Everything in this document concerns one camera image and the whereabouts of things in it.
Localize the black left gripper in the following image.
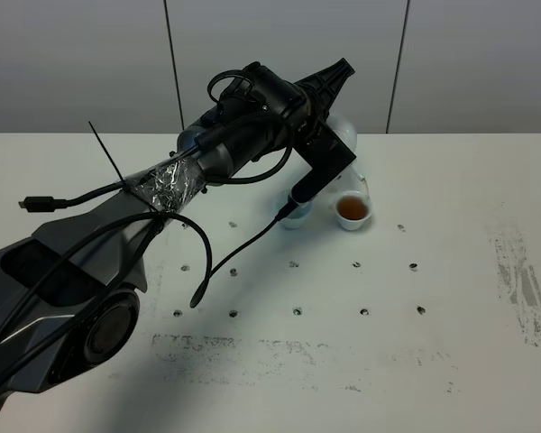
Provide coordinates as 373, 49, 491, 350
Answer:
292, 58, 355, 144

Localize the pale blue porcelain teapot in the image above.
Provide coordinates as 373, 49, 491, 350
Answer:
326, 113, 370, 198

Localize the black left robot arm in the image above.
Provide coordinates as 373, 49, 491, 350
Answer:
0, 60, 355, 411

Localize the right pale blue teacup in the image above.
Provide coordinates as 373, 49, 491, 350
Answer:
329, 190, 373, 232

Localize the pale blue teacup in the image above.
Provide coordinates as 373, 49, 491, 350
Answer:
329, 190, 373, 232
274, 190, 313, 230

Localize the left pale blue teacup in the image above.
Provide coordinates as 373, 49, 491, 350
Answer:
274, 190, 313, 230

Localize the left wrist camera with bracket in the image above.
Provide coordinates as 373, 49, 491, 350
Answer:
290, 121, 344, 204

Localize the black cable tie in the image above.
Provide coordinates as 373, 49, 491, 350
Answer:
88, 121, 159, 217

